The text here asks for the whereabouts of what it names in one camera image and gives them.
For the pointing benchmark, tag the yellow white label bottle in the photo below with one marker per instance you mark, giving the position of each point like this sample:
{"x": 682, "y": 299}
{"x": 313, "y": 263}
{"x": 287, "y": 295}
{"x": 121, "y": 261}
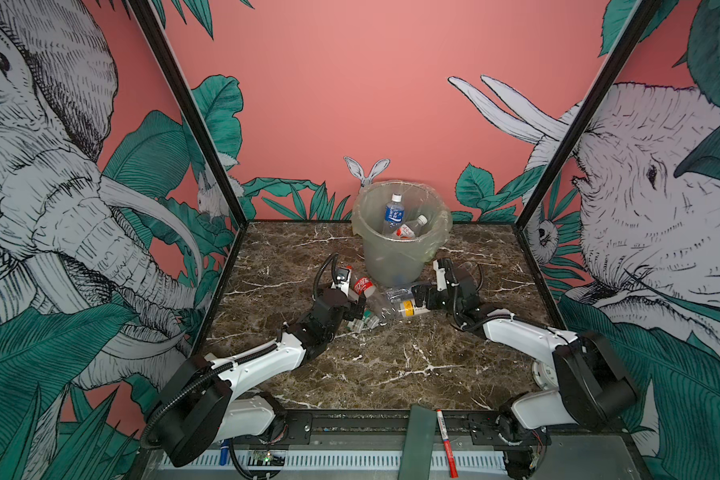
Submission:
{"x": 408, "y": 309}

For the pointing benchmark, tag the translucent green bin liner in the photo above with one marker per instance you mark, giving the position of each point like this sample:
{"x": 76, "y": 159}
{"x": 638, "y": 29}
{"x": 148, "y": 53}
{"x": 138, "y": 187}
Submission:
{"x": 367, "y": 221}

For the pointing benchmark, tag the blue label crushed bottle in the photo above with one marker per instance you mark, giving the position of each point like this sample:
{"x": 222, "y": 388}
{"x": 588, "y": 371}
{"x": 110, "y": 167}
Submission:
{"x": 394, "y": 214}

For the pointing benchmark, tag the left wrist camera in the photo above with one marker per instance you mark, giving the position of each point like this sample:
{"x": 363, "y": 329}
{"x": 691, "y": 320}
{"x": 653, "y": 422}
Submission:
{"x": 342, "y": 277}

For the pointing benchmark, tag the green tape strip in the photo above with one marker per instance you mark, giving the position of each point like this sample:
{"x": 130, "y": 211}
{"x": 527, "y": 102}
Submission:
{"x": 418, "y": 446}

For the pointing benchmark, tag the red label cola bottle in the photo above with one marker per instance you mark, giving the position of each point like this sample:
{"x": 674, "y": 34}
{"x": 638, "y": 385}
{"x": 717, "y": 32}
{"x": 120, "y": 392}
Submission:
{"x": 359, "y": 286}

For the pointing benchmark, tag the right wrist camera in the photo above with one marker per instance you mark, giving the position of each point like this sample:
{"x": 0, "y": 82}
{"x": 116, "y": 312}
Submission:
{"x": 440, "y": 268}

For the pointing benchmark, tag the blue marker pen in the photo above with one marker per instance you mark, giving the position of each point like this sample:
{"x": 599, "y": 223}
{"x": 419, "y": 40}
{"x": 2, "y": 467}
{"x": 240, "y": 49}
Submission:
{"x": 224, "y": 453}

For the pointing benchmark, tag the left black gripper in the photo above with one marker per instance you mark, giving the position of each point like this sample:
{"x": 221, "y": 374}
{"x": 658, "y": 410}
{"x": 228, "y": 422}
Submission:
{"x": 358, "y": 312}

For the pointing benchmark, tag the grey mesh waste bin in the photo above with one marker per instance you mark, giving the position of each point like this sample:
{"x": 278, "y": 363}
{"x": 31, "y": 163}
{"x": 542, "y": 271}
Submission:
{"x": 394, "y": 262}

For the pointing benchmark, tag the clear bottle white cap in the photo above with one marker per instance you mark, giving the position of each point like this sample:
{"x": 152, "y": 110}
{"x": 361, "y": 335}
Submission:
{"x": 400, "y": 294}

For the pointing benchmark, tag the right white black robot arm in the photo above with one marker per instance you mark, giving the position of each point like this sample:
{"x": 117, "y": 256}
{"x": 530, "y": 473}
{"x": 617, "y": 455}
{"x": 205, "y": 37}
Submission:
{"x": 581, "y": 379}

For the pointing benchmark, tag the green label clear bottle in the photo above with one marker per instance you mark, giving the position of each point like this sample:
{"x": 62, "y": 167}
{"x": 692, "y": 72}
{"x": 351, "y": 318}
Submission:
{"x": 368, "y": 321}

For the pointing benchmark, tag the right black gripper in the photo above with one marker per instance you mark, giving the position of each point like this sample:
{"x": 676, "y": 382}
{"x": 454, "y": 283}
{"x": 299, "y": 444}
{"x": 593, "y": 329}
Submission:
{"x": 424, "y": 288}

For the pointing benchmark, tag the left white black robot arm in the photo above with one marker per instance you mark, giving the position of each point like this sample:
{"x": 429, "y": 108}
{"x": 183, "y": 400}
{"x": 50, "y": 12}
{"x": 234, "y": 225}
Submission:
{"x": 202, "y": 403}

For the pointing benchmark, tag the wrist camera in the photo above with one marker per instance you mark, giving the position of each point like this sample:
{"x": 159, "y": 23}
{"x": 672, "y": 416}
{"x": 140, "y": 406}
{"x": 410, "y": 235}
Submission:
{"x": 440, "y": 268}
{"x": 342, "y": 277}

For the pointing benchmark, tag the red white label water bottle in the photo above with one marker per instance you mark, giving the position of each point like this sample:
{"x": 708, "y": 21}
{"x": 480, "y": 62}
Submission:
{"x": 411, "y": 229}

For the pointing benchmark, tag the red marker pen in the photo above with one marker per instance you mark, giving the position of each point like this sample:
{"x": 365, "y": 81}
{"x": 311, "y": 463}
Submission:
{"x": 453, "y": 472}

